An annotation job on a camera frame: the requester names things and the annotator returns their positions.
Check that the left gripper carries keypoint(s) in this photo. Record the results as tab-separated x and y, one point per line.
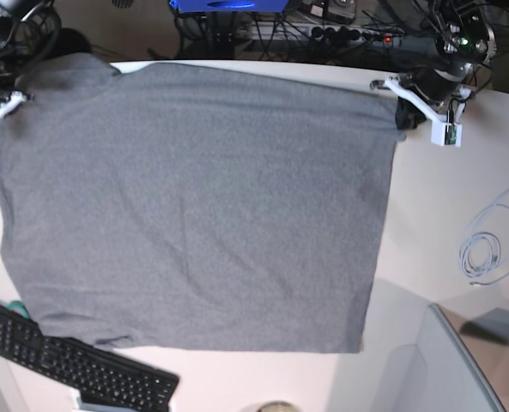
432	85

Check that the blue box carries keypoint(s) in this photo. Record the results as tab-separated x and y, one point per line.
229	5

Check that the grey monitor back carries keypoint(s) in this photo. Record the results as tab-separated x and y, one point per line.
457	364

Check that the round tan object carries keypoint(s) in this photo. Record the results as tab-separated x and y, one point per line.
278	406

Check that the black power strip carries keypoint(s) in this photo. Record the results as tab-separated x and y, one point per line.
303	32

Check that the green tape roll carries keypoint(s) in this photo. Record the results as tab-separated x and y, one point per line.
18	307

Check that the grey t-shirt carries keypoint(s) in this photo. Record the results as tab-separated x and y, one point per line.
193	208

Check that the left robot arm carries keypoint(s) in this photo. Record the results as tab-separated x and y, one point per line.
460	38

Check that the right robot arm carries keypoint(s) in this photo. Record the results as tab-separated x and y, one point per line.
29	31

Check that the black computer keyboard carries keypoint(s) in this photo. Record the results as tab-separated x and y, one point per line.
104	376

